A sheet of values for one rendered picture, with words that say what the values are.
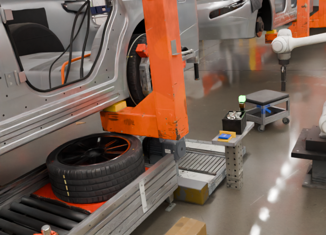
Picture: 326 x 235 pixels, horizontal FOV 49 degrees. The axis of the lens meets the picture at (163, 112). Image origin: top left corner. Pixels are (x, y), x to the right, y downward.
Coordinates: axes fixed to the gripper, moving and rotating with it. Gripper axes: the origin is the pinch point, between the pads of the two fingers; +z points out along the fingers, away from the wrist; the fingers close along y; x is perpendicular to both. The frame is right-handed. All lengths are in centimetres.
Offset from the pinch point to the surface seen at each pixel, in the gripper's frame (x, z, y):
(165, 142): 79, 36, -44
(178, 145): 70, 39, -41
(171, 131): 63, 18, -67
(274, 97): 23, 35, 101
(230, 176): 32, 63, -31
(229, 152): 33, 44, -32
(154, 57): 71, -32, -67
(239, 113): 27.1, 16.6, -22.2
